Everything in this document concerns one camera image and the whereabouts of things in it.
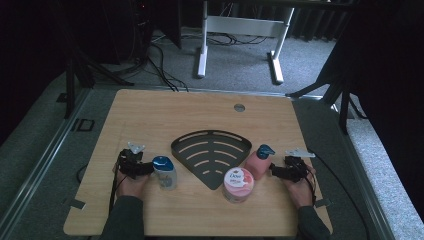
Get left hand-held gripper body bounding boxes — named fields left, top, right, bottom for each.
left=118, top=141, right=147, bottom=181

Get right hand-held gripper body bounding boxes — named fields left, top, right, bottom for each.
left=283, top=148, right=316, bottom=183

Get clear bottle with blue cap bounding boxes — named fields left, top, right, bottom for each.
left=152, top=155, right=178, bottom=192

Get pink bottle with blue pump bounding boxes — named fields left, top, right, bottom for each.
left=244, top=143, right=276, bottom=181

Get white jar with pink lid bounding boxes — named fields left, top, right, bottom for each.
left=222, top=166, right=255, bottom=204

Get dark grey corner shelf rack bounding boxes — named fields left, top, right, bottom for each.
left=170, top=129, right=253, bottom=191

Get person's left hand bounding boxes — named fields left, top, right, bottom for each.
left=114, top=166, right=152, bottom=202

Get person's right hand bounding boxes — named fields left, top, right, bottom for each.
left=283, top=164, right=318, bottom=210

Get grey tape piece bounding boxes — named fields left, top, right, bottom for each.
left=62, top=197, right=87, bottom=211
left=314, top=197, right=333, bottom=209

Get black tape rectangle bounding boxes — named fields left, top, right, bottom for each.
left=70, top=117, right=96, bottom=133

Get black metal stand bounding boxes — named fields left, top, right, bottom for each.
left=285, top=74, right=368, bottom=135

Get black tripod stand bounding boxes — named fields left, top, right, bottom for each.
left=58, top=0, right=135, bottom=120

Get left hand-held gripper black cable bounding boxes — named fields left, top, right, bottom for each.
left=107, top=155, right=130, bottom=215

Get hand-held gripper black cable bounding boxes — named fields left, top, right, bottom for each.
left=107, top=155, right=130, bottom=215
left=305, top=147, right=372, bottom=240

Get right hand-held gripper black cable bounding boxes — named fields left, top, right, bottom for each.
left=305, top=147, right=372, bottom=240

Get black floor cables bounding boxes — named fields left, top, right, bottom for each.
left=145, top=33, right=190, bottom=93

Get cables under white desk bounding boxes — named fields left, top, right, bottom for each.
left=205, top=30, right=269, bottom=47

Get white desk frame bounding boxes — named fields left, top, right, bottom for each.
left=195, top=0, right=296, bottom=85

